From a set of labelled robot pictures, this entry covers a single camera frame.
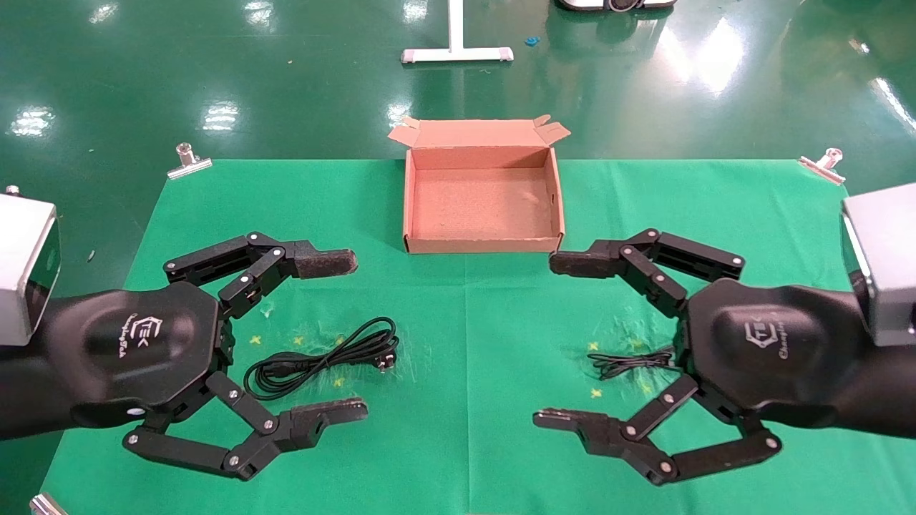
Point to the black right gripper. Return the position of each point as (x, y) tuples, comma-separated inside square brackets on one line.
[(773, 350)]

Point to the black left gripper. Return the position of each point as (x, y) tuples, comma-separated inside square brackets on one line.
[(143, 350)]

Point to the black white robot base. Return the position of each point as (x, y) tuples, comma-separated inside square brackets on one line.
[(615, 4)]

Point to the open brown cardboard box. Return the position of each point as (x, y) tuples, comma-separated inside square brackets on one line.
[(479, 207)]

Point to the green table cloth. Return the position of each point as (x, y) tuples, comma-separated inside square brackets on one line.
[(465, 429)]

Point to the silver table clip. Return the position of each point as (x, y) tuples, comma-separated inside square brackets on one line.
[(823, 168), (189, 166), (44, 505)]

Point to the white stand base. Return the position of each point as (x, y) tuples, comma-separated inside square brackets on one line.
[(456, 54)]

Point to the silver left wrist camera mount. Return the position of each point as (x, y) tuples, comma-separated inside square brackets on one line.
[(21, 265)]

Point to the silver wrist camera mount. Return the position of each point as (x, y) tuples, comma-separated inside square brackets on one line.
[(21, 265), (887, 265)]

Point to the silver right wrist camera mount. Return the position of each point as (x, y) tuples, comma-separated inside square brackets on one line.
[(887, 265)]

